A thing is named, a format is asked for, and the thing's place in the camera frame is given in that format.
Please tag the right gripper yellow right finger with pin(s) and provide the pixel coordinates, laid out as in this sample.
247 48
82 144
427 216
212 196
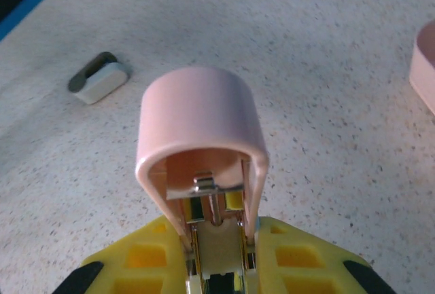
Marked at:
299 260

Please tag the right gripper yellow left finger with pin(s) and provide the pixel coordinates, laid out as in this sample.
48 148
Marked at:
146 256

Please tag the small pink stapler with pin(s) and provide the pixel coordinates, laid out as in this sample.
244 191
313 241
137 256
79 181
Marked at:
197 110

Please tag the pink plastic tray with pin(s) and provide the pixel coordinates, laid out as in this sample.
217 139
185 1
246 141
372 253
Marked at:
423 70

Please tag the small white grey staple holder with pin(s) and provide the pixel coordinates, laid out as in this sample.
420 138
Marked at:
102 85

